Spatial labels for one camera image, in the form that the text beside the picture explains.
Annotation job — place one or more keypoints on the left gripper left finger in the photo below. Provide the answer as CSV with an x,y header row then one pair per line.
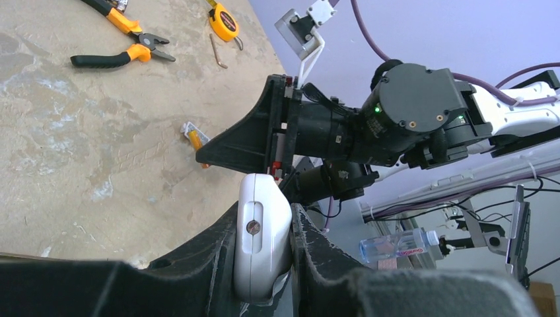
x,y
195,279

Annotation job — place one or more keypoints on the aluminium rail frame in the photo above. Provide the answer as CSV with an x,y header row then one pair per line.
x,y
409,189

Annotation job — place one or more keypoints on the yellow tape measure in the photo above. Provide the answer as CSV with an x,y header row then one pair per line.
x,y
223,24

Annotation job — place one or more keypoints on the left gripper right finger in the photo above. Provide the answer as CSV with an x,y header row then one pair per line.
x,y
329,282

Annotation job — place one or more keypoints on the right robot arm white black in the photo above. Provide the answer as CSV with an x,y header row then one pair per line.
x,y
413,117

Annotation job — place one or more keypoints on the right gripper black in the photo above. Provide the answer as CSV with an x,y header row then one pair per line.
x,y
286,121

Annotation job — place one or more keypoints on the hex key near tape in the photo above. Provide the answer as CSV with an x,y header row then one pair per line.
x,y
215,49

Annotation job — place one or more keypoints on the white battery cover with label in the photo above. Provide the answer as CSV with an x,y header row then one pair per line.
x,y
188,127

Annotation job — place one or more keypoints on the clear plastic water bottle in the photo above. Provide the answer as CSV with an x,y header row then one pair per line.
x,y
397,245

